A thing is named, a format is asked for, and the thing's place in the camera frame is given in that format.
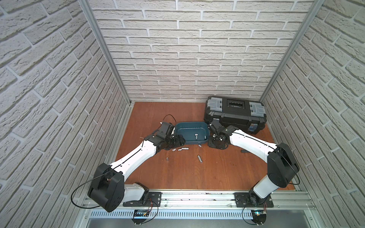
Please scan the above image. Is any right controller board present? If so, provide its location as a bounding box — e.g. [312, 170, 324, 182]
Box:
[251, 211, 267, 226]

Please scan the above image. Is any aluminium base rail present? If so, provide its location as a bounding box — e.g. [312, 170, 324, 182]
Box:
[86, 190, 316, 220]

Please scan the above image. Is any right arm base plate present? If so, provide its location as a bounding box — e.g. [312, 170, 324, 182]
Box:
[233, 192, 274, 208]

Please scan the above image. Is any aluminium frame post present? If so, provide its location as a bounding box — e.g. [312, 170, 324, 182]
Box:
[259, 0, 325, 103]
[79, 0, 132, 106]

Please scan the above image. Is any controller board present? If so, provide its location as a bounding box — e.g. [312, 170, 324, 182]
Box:
[251, 211, 267, 226]
[132, 210, 150, 225]

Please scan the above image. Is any left controller board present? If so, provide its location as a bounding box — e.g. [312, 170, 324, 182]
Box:
[132, 210, 150, 225]

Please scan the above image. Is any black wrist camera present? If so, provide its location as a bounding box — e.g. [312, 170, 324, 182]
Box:
[208, 119, 224, 135]
[157, 122, 175, 138]

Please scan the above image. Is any aluminium frame post left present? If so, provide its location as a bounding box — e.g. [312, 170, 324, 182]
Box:
[79, 0, 132, 106]

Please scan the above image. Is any aluminium frame post right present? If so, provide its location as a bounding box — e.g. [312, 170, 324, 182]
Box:
[259, 0, 325, 103]

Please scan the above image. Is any black grey toolbox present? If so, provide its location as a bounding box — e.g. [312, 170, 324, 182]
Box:
[203, 96, 267, 135]

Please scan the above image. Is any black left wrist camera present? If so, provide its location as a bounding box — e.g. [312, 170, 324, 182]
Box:
[157, 122, 175, 138]

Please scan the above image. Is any teal plastic storage box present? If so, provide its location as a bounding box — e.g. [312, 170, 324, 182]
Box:
[175, 122, 210, 145]

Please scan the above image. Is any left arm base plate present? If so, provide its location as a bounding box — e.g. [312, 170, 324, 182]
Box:
[123, 192, 162, 207]

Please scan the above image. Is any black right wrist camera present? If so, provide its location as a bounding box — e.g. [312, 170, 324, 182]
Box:
[208, 119, 224, 135]

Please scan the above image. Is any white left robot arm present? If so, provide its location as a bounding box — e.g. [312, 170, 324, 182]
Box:
[87, 134, 186, 212]

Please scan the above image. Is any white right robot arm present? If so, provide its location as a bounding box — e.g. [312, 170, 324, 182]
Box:
[208, 126, 300, 205]

